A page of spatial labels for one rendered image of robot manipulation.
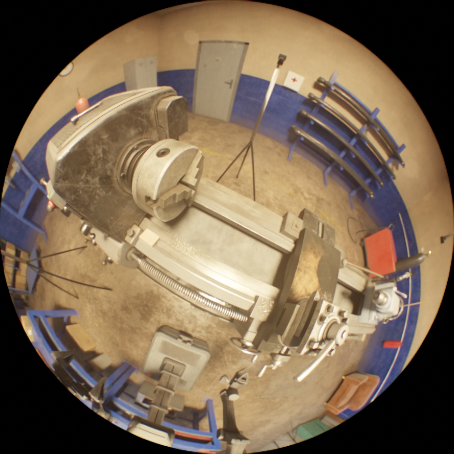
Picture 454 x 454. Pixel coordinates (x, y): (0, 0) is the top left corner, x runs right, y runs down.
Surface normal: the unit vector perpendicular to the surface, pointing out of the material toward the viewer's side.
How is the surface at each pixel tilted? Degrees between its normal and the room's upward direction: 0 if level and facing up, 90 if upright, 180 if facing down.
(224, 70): 90
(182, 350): 0
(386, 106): 90
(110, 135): 90
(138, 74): 90
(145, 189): 52
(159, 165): 24
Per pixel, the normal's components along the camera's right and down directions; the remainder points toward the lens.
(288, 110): -0.43, 0.80
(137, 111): 0.88, 0.47
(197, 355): 0.16, -0.38
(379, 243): -0.98, -0.16
